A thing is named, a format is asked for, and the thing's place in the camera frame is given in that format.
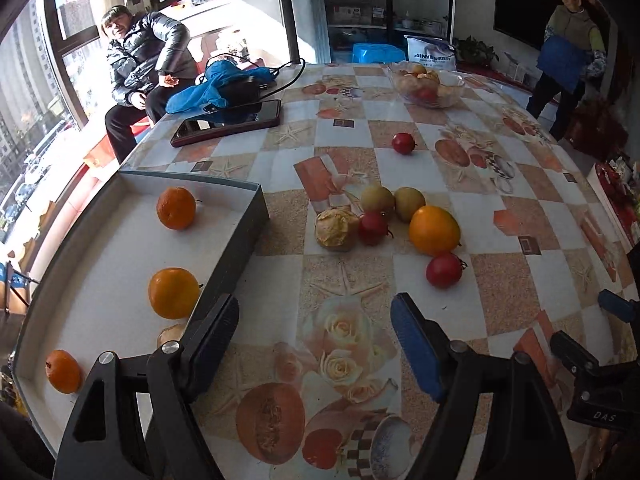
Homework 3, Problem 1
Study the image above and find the seated person black jacket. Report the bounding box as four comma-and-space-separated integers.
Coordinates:
101, 6, 198, 162

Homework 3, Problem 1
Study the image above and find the green potted plant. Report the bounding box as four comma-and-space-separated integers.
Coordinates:
454, 36, 500, 70

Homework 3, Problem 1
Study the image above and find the lone red apple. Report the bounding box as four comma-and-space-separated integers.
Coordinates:
392, 132, 416, 155

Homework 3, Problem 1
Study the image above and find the glass display cabinet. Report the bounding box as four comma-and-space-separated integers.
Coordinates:
324, 0, 456, 63

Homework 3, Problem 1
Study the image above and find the standing person blue apron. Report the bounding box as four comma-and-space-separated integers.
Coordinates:
526, 0, 606, 141

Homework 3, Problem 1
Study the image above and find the brown-green pear left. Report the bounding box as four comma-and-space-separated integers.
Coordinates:
360, 185, 395, 216

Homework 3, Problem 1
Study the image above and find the small orange mandarin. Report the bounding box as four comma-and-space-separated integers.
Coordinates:
148, 268, 201, 320

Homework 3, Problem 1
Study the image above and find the blue cloth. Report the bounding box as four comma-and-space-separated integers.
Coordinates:
166, 60, 276, 115

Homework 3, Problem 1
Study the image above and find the black charger with cable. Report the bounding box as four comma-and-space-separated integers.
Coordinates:
196, 53, 307, 110

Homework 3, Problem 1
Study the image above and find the small red apple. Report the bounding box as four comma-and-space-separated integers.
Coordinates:
358, 211, 393, 246

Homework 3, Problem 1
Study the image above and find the large yellow-orange orange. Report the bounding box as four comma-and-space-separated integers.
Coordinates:
408, 205, 461, 257

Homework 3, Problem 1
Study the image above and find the wrinkled yellow passion fruit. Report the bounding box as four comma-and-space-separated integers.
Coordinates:
314, 208, 359, 252

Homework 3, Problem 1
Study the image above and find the orange mandarin in box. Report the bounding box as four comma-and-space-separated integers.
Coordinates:
156, 186, 196, 231

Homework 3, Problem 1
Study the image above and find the orange mandarin box corner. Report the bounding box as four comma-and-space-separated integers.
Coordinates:
44, 350, 82, 394

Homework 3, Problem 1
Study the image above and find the blue plastic stool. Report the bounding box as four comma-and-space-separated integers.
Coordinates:
352, 44, 407, 64

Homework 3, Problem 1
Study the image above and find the black tablet red case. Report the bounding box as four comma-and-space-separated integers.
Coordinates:
170, 100, 282, 148

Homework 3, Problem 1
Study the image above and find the brown-green pear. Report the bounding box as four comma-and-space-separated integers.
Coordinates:
394, 186, 426, 223
360, 185, 395, 216

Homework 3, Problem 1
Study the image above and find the white printed bag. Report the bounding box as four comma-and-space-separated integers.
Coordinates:
405, 35, 457, 70

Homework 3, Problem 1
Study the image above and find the grey shallow cardboard box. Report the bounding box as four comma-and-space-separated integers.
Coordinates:
13, 170, 268, 454

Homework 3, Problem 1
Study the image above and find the brown-green pear right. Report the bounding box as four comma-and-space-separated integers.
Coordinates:
394, 186, 426, 223

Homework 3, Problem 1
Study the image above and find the glass fruit bowl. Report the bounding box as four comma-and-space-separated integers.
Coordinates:
387, 61, 465, 110

